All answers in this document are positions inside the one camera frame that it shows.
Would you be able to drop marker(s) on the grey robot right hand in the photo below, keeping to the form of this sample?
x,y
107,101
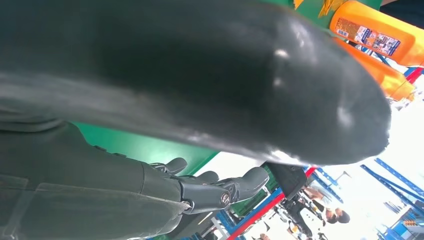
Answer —
x,y
198,66

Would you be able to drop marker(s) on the white table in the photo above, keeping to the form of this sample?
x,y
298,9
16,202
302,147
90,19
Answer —
x,y
228,164

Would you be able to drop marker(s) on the black zip carrying case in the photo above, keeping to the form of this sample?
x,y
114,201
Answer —
x,y
288,180

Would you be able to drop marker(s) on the green plastic crate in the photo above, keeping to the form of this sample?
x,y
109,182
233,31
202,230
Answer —
x,y
248,205

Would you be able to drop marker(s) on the blue metal rack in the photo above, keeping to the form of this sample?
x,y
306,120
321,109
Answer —
x,y
253,217

